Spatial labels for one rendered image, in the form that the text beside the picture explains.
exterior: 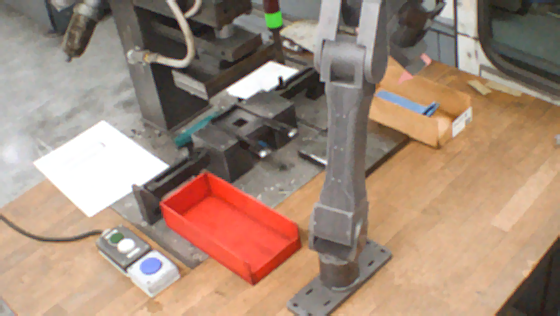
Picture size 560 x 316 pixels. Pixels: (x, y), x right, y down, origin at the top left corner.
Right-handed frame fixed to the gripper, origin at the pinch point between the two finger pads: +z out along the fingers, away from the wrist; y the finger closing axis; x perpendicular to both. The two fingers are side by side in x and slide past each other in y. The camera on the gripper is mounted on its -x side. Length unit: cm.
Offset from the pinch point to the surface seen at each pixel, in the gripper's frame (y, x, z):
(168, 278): -1, 55, 17
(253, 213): -2.4, 34.2, 16.1
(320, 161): -3.3, 15.4, 16.6
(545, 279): -66, -33, 54
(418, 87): -6.1, -14.1, 13.0
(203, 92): 18.8, 28.8, 6.1
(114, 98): 127, -52, 207
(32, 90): 177, -31, 237
